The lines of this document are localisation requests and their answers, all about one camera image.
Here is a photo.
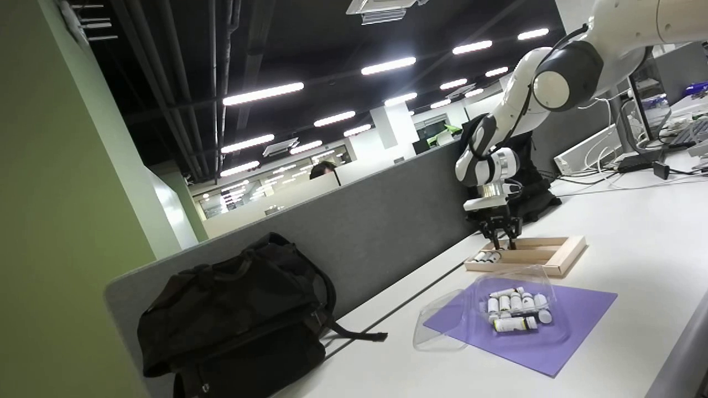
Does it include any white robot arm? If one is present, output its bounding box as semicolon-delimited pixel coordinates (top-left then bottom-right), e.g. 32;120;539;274
456;0;708;244

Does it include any purple mat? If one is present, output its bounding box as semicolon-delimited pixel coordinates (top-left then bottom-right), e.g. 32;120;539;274
422;277;614;378

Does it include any white bottle in container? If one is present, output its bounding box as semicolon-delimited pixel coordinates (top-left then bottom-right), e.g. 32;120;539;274
486;296;500;312
531;294;549;309
489;288;525;298
494;315;538;333
538;309;554;325

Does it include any black cable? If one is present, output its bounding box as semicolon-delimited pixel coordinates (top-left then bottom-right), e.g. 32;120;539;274
651;160;708;180

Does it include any black duffel bag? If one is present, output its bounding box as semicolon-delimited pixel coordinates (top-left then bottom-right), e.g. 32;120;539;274
136;232;388;398

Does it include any small white bottle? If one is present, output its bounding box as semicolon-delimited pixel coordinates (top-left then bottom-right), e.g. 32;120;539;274
495;237;508;250

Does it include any light wooden tray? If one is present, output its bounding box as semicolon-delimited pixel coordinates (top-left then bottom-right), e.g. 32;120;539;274
462;237;587;278

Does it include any white cable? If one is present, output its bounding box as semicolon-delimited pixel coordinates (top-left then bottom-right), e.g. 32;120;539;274
551;138;651;187

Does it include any grey desk partition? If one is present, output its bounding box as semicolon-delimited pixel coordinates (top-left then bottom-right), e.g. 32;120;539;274
103;144;473;398

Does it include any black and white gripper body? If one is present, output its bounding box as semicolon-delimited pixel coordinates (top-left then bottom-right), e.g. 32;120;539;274
462;148;521;238

